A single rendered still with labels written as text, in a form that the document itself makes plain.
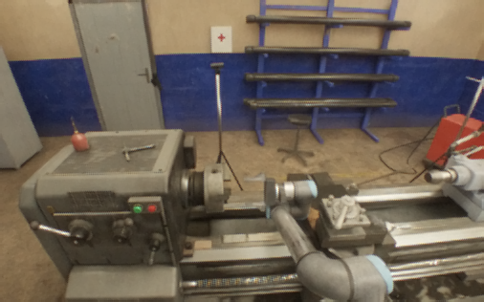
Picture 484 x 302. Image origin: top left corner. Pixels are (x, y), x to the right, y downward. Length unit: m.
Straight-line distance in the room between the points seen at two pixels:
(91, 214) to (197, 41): 3.30
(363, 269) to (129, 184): 0.86
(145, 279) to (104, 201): 0.45
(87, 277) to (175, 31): 3.42
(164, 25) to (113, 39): 0.79
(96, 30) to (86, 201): 3.51
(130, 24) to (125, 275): 3.51
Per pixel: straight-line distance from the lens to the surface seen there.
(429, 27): 5.24
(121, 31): 4.24
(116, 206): 1.10
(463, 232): 1.88
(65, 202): 1.18
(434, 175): 1.73
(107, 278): 1.40
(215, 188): 1.17
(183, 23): 4.06
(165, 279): 1.31
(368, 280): 0.84
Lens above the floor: 1.89
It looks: 30 degrees down
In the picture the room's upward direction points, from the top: straight up
